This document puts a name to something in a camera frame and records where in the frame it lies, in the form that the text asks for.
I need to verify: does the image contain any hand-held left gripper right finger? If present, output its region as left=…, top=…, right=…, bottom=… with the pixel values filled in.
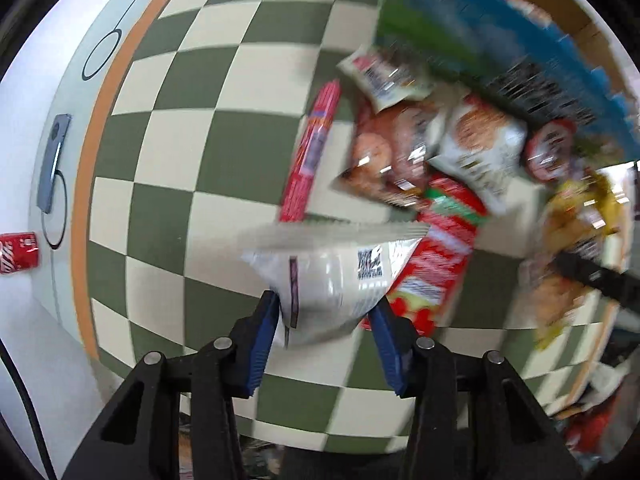
left=367, top=297, right=583, bottom=480

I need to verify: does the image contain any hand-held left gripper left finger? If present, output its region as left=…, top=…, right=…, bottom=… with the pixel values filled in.
left=62, top=290, right=281, bottom=480

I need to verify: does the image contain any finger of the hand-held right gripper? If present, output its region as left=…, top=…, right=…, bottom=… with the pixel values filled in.
left=552, top=252, right=640, bottom=313

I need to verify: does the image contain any yellow chips snack packet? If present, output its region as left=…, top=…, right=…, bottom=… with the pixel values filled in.
left=520, top=172, right=628, bottom=353

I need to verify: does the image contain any large white snack packet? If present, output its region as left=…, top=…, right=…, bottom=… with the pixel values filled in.
left=239, top=222, right=432, bottom=350

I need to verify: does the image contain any cardboard box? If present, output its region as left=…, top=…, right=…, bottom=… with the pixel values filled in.
left=372, top=0, right=640, bottom=161

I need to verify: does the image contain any red green snack packet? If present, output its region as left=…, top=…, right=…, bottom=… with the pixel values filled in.
left=387, top=172, right=488, bottom=338

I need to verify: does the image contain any white cookie picture packet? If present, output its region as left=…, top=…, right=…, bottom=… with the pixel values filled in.
left=430, top=92, right=530, bottom=216

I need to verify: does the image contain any long pink snack packet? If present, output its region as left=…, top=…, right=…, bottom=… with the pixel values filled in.
left=278, top=80, right=343, bottom=223

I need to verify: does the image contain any brown cookie snack packet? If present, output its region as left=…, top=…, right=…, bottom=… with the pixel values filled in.
left=334, top=102, right=446, bottom=208

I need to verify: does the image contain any red soda can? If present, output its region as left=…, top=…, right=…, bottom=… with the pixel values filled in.
left=0, top=231, right=40, bottom=277

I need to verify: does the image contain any blue-grey smartphone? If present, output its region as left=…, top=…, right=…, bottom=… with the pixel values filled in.
left=36, top=113, right=72, bottom=212

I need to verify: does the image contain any black cable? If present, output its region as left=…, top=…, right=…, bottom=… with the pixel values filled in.
left=0, top=340, right=56, bottom=480

